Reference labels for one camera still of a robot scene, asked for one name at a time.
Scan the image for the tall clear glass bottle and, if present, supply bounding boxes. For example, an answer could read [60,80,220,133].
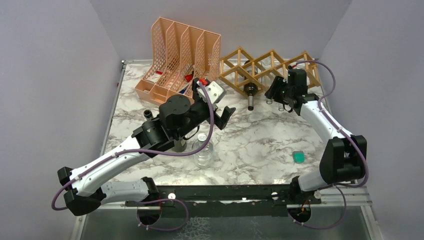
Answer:
[261,57,275,105]

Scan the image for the dark wine bottle with label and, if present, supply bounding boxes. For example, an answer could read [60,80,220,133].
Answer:
[243,60,259,111]

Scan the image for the round clear bottle with cap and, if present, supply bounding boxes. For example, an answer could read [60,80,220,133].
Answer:
[192,133,215,168]

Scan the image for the wooden wine rack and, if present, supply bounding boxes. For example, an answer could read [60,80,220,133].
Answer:
[219,46,321,98]

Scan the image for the slim clear glass bottle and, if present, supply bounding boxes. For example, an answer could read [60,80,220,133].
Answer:
[278,103,286,112]

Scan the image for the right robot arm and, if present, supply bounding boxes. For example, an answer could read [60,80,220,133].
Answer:
[265,69,367,204]

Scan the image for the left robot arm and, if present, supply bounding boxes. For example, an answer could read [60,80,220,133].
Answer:
[57,95,236,216]

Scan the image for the red object in organizer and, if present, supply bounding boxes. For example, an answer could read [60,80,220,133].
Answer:
[184,74,194,83]

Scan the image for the green sponge block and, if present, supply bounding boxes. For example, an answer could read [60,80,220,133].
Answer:
[292,151,305,164]

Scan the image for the pink plastic file organizer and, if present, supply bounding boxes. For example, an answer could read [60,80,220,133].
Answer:
[135,17,221,105]

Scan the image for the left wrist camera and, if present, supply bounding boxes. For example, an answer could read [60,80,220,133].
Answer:
[196,78,227,104]

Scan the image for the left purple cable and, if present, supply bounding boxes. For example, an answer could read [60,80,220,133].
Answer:
[51,82,216,212]

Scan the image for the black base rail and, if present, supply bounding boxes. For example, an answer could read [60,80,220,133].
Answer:
[124,183,321,218]

